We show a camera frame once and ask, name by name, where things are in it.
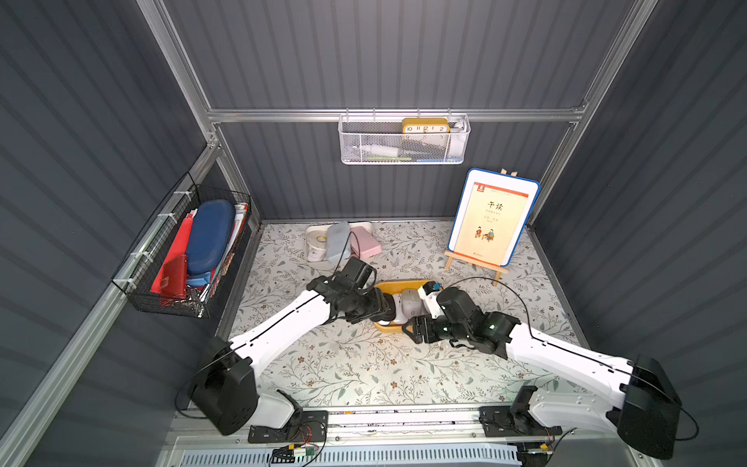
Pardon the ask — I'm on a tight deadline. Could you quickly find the white tape roll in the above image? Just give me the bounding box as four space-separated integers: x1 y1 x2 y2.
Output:
305 230 327 263

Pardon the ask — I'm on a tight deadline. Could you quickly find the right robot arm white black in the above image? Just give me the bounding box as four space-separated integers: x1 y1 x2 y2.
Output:
403 303 682 460

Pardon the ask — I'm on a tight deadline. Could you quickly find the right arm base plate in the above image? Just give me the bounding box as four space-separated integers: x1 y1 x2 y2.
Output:
478 405 562 440

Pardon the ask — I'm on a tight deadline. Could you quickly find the grey pencil case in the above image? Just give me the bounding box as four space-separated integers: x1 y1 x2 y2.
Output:
325 222 350 266

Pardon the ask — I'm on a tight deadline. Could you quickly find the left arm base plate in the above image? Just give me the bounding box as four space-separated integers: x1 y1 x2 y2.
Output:
247 411 330 445

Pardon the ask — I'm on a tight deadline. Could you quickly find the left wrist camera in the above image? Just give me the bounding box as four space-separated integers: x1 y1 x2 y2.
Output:
337 257 377 289

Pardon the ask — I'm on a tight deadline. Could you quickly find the red folder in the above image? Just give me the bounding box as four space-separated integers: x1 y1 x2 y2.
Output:
150 210 196 299

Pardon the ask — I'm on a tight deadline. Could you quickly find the yellow clock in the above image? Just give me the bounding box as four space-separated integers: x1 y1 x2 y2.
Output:
402 117 451 134

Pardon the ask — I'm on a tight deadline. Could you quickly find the blue pencil case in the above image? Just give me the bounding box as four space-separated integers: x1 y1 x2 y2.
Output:
186 200 235 276

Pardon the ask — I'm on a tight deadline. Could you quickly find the white tray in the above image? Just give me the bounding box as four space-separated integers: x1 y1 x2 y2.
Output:
304 220 375 270

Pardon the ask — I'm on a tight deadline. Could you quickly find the wooden easel stand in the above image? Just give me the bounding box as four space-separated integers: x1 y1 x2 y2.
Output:
444 167 519 286

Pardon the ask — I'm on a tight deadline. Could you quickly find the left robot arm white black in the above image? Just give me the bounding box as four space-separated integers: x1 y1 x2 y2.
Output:
187 277 397 436

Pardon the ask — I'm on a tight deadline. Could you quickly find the pink box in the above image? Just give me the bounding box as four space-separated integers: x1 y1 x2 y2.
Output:
350 226 382 260

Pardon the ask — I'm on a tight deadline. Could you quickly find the yellow plastic storage box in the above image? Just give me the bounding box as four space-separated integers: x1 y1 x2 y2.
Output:
375 279 429 334

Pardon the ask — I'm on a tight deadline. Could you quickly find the grey white mouse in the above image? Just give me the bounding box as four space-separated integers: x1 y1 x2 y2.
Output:
401 289 423 320

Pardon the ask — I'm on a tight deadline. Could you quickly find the white wire wall basket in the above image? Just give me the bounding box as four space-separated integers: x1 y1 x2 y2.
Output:
338 113 472 165

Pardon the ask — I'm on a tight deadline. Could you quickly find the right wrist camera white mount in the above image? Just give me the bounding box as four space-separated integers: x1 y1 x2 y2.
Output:
417 281 444 319

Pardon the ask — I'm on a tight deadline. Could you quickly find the black wire side basket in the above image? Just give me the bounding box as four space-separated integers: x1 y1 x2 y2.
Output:
112 174 253 319

